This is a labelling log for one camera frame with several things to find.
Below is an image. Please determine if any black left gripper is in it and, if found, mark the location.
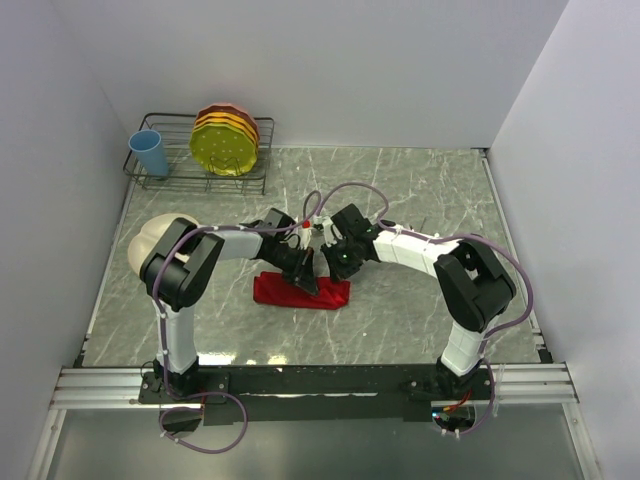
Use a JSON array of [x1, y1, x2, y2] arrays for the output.
[[264, 242, 318, 296]]

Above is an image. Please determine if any red cloth napkin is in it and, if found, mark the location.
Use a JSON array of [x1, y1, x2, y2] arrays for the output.
[[253, 272, 351, 310]]

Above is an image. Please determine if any blue plastic cup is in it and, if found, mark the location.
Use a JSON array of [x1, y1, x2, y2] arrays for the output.
[[128, 129, 169, 177]]

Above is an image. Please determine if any cream divided plate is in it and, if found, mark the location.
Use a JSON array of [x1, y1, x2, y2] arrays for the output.
[[127, 213, 198, 276]]

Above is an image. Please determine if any orange striped plate stack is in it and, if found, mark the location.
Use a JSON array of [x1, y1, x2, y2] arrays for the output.
[[191, 103, 260, 150]]

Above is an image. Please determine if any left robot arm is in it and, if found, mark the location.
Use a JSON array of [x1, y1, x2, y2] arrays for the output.
[[136, 208, 319, 402]]

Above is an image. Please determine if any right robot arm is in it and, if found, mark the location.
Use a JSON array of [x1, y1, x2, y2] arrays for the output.
[[321, 204, 516, 399]]

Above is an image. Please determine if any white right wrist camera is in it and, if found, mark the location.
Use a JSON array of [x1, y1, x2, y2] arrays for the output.
[[313, 216, 336, 245]]

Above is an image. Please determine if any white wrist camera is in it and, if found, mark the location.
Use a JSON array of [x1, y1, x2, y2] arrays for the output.
[[313, 216, 336, 245], [298, 220, 314, 249]]

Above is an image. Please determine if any black wire dish rack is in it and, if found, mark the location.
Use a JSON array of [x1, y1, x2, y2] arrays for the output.
[[123, 112, 275, 196]]

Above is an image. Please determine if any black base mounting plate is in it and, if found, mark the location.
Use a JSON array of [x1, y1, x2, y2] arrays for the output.
[[138, 364, 491, 426]]

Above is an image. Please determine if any aluminium frame rail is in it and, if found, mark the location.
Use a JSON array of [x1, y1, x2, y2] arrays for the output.
[[50, 363, 579, 410]]

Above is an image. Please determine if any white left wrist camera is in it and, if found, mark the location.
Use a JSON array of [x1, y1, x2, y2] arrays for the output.
[[298, 220, 314, 249]]

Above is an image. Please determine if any yellow-green dotted plate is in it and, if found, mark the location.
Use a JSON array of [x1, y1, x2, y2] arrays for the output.
[[189, 131, 258, 177]]

